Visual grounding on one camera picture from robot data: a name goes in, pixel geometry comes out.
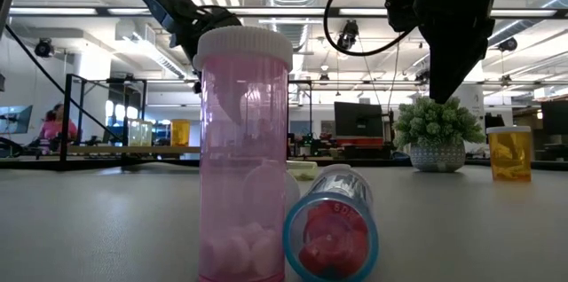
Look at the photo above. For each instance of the person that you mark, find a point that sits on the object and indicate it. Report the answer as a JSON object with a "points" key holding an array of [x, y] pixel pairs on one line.
{"points": [[55, 127]]}

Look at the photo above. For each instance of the monitor with lit screen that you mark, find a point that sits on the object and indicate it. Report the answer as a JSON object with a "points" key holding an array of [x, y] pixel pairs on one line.
{"points": [[15, 119]]}

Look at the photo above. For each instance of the green artificial potted plant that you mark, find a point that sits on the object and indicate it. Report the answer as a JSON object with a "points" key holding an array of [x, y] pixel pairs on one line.
{"points": [[437, 133]]}

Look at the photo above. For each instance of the black aluminium rig frame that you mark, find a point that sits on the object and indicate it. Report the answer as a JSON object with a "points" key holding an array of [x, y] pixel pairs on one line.
{"points": [[89, 165]]}

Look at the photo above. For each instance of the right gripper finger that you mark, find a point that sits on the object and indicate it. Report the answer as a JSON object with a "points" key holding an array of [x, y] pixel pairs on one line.
{"points": [[448, 80]]}

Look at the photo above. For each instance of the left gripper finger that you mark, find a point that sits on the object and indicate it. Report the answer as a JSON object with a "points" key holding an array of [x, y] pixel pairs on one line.
{"points": [[231, 96]]}

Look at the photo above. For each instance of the tall pink pill bottle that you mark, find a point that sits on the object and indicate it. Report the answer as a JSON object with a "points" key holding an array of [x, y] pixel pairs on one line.
{"points": [[242, 162]]}

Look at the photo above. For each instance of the black ceiling spotlight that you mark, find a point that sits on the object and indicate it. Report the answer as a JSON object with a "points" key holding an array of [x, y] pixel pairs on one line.
{"points": [[347, 36], [507, 44], [43, 48], [421, 75]]}

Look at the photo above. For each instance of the grey table mat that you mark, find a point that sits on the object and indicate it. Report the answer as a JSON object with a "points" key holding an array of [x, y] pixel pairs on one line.
{"points": [[111, 229]]}

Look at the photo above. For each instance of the wooden shelf with black frame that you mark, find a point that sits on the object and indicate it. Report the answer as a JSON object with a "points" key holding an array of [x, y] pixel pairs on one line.
{"points": [[89, 150]]}

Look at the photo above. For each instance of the blue bottle with red pills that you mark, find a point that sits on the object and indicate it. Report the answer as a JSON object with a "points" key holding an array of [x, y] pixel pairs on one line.
{"points": [[330, 237]]}

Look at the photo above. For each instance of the red box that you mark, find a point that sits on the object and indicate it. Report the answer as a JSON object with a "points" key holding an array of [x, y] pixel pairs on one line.
{"points": [[359, 141]]}

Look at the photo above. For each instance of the wide orange pill bottle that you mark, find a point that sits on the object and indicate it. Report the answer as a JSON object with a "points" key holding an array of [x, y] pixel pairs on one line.
{"points": [[509, 153]]}

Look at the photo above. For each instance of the black monitor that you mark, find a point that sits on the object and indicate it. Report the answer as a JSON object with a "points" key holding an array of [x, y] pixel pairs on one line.
{"points": [[358, 120], [554, 118]]}

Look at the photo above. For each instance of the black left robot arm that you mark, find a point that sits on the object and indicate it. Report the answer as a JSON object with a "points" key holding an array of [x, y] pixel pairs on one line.
{"points": [[168, 2]]}

